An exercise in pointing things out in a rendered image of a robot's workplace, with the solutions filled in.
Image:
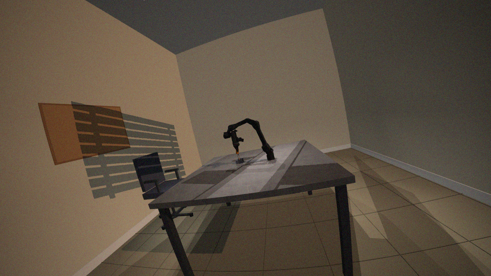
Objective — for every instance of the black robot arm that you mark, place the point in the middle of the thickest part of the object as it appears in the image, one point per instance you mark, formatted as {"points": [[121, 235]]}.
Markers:
{"points": [[265, 146]]}

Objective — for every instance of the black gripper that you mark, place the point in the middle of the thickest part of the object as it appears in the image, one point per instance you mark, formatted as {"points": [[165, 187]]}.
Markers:
{"points": [[235, 143]]}

